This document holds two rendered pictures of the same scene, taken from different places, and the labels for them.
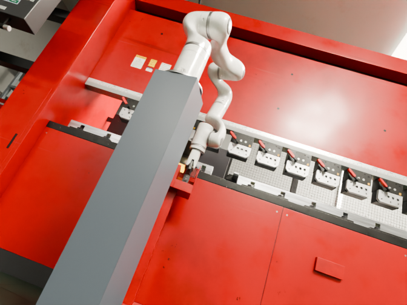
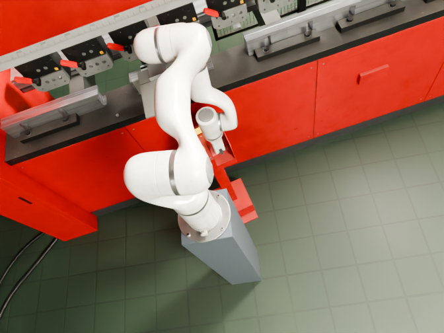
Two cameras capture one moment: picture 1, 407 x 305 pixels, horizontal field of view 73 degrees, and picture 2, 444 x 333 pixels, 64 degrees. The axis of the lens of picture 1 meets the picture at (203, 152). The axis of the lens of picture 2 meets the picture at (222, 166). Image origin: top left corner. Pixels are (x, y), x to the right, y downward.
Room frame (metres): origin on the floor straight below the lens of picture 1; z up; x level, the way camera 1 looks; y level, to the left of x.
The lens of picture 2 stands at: (0.53, 0.05, 2.16)
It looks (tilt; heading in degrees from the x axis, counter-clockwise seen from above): 62 degrees down; 1
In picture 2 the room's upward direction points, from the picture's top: 25 degrees counter-clockwise
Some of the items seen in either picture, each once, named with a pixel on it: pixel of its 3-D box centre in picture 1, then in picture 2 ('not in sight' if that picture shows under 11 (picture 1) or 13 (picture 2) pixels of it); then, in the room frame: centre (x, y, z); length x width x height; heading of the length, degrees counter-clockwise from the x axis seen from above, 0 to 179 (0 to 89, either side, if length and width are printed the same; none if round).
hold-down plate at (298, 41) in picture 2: (263, 194); (287, 45); (1.66, -0.45, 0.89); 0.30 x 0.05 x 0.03; 84
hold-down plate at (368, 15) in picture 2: (326, 215); (370, 16); (1.62, -0.84, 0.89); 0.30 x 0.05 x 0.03; 84
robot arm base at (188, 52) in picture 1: (188, 70); (197, 207); (1.00, 0.19, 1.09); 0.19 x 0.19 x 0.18
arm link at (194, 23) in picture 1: (197, 34); (166, 182); (1.02, 0.22, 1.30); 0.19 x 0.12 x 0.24; 68
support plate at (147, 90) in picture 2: (178, 144); (160, 88); (1.64, 0.17, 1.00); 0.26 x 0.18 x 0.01; 174
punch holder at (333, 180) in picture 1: (326, 174); not in sight; (1.67, -0.82, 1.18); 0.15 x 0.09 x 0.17; 84
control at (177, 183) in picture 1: (177, 173); (207, 148); (1.41, 0.09, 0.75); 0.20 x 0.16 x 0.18; 90
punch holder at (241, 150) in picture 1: (240, 146); (225, 2); (1.74, -0.22, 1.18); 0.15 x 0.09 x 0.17; 84
